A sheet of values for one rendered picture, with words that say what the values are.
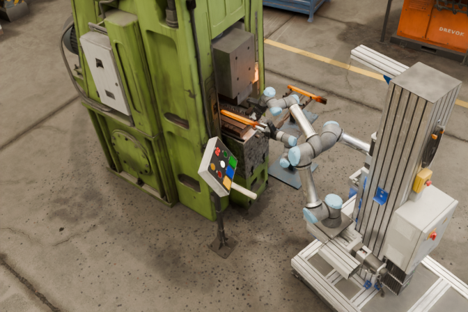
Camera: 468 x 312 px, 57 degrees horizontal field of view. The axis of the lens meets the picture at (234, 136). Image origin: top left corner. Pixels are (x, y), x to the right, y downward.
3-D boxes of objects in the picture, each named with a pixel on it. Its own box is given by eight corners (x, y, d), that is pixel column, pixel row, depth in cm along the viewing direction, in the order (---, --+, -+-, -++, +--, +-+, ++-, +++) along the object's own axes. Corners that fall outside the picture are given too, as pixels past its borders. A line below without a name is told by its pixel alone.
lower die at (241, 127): (253, 125, 365) (253, 117, 359) (240, 138, 354) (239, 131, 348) (214, 108, 384) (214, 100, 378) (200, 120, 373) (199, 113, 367)
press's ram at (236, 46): (261, 73, 341) (260, 28, 314) (232, 99, 320) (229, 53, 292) (219, 58, 361) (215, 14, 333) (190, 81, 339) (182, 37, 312)
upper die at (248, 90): (252, 91, 340) (252, 81, 334) (237, 105, 329) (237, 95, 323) (211, 75, 360) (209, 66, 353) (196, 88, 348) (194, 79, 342)
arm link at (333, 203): (345, 214, 293) (347, 202, 284) (327, 221, 289) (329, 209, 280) (334, 201, 301) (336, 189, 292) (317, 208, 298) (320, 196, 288)
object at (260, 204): (287, 191, 427) (287, 190, 426) (255, 232, 394) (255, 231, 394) (254, 175, 445) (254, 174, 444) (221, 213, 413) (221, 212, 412)
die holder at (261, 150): (269, 154, 401) (269, 118, 370) (246, 180, 379) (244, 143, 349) (221, 131, 427) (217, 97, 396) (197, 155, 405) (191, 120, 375)
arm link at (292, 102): (331, 147, 276) (296, 90, 297) (317, 153, 273) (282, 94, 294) (326, 155, 286) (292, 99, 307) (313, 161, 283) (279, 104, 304)
